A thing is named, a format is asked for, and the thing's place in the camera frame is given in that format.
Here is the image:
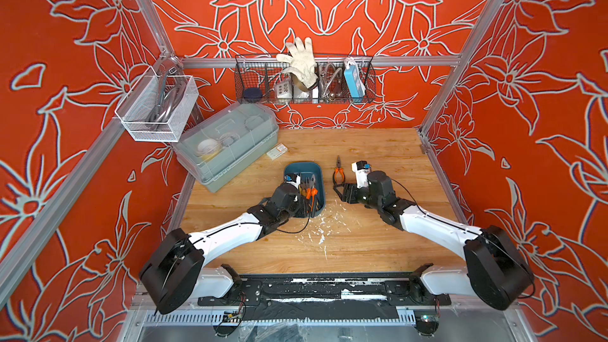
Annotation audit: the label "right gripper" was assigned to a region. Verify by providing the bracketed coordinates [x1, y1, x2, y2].
[332, 183, 383, 213]

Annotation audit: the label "orange combination pliers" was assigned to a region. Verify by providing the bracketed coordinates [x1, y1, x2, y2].
[305, 175, 318, 217]

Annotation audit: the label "blue plastic storage box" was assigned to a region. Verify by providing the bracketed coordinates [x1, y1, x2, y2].
[283, 161, 326, 218]

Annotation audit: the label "small orange needle-nose pliers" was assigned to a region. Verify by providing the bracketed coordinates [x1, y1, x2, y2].
[332, 156, 345, 186]

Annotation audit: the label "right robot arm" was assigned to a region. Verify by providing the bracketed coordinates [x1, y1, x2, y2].
[333, 169, 535, 310]

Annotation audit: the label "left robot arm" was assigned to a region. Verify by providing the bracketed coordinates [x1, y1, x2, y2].
[139, 183, 303, 314]

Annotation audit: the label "small white cardboard box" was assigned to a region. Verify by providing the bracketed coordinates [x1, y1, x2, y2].
[266, 143, 288, 160]

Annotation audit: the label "translucent lidded storage container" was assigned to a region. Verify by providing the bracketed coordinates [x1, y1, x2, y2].
[174, 103, 279, 193]

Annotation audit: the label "white power strip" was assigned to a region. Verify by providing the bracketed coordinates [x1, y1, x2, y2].
[273, 79, 293, 101]

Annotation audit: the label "dark blue round object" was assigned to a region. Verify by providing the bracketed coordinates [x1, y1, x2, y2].
[242, 87, 263, 103]

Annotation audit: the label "light blue bottle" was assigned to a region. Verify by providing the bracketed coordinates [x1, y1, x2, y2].
[343, 57, 366, 103]

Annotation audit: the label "white work glove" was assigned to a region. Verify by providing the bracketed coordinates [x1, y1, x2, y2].
[275, 37, 318, 90]

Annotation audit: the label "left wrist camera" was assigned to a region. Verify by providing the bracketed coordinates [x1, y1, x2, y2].
[284, 173, 302, 189]

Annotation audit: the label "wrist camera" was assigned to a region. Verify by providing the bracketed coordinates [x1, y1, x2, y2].
[351, 160, 371, 188]
[284, 173, 302, 189]

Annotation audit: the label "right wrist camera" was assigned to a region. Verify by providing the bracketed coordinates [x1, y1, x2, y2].
[351, 160, 371, 188]

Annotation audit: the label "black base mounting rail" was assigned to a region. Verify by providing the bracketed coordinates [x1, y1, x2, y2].
[196, 272, 451, 321]

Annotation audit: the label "coiled cable in basket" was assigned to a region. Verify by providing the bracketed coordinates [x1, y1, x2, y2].
[320, 63, 344, 101]

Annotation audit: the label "black wire wall basket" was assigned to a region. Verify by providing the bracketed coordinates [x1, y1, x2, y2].
[234, 54, 378, 105]

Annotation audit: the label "white wire mesh basket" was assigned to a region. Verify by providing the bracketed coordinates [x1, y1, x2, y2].
[115, 67, 198, 143]

